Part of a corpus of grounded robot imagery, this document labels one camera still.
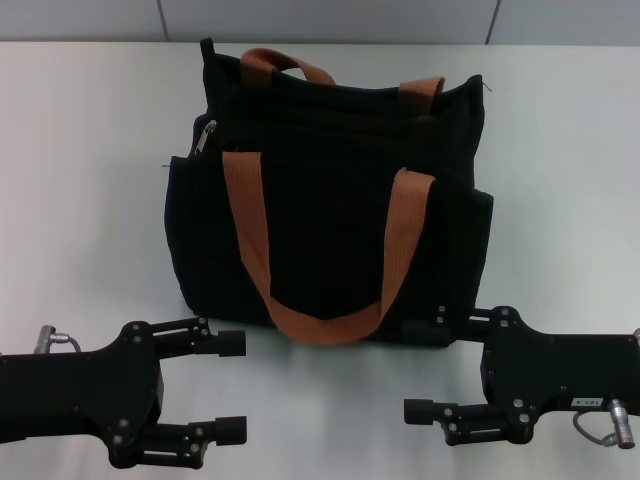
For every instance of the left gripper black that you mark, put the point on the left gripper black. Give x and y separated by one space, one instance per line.
75 390

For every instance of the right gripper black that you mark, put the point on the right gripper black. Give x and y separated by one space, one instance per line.
560 375

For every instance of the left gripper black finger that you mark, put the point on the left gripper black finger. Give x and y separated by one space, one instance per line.
232 344
230 431

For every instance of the silver zipper pull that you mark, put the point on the silver zipper pull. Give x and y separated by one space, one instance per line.
205 140

